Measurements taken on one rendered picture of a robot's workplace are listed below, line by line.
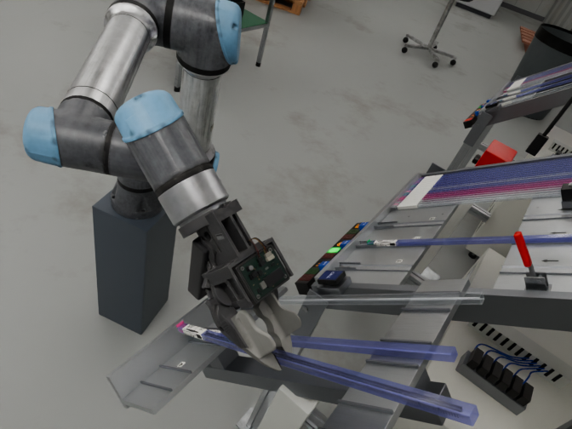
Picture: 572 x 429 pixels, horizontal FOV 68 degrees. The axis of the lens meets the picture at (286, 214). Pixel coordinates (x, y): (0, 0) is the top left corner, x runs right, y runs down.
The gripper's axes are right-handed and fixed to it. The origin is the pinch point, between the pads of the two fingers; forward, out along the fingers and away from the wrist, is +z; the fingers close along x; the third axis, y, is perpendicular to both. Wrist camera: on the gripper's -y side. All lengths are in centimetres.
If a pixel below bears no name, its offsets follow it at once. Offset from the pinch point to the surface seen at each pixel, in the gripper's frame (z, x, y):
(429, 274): 56, 145, -89
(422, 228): 8, 64, -18
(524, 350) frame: 48, 68, -12
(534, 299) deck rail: 16.9, 37.7, 13.3
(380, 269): 8.4, 43.5, -18.7
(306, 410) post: 12.9, 4.6, -9.2
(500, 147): 9, 142, -28
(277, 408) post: 12.4, 3.7, -15.7
